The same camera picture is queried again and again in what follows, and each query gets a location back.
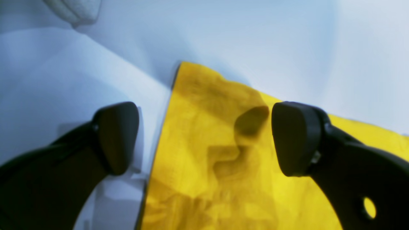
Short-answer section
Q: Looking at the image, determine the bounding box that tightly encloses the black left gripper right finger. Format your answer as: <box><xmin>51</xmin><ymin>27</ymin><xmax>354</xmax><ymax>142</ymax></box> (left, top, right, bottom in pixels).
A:
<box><xmin>271</xmin><ymin>101</ymin><xmax>409</xmax><ymax>230</ymax></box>

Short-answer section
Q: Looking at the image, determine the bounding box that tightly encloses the white cloth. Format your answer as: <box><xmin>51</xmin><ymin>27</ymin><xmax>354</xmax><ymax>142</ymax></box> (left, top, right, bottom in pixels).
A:
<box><xmin>43</xmin><ymin>0</ymin><xmax>102</xmax><ymax>25</ymax></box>

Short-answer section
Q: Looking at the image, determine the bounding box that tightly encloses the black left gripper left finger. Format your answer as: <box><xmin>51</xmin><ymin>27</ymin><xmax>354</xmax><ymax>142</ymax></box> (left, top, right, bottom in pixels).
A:
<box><xmin>0</xmin><ymin>102</ymin><xmax>139</xmax><ymax>230</ymax></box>

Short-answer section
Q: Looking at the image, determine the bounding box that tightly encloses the yellow T-shirt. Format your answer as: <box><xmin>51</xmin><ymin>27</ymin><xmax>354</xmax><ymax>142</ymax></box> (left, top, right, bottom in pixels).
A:
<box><xmin>136</xmin><ymin>61</ymin><xmax>409</xmax><ymax>230</ymax></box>

